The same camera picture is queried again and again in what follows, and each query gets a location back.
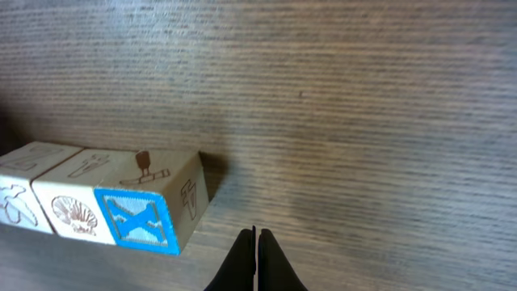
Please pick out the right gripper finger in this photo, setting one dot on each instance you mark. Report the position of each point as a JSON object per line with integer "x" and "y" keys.
{"x": 256, "y": 262}

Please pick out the block with red drawing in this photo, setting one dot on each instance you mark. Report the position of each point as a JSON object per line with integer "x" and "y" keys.
{"x": 66, "y": 194}

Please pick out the plain block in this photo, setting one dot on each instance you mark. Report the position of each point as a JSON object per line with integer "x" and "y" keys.
{"x": 19, "y": 205}

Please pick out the blue X block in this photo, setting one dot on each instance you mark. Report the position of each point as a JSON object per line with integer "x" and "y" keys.
{"x": 154, "y": 200}

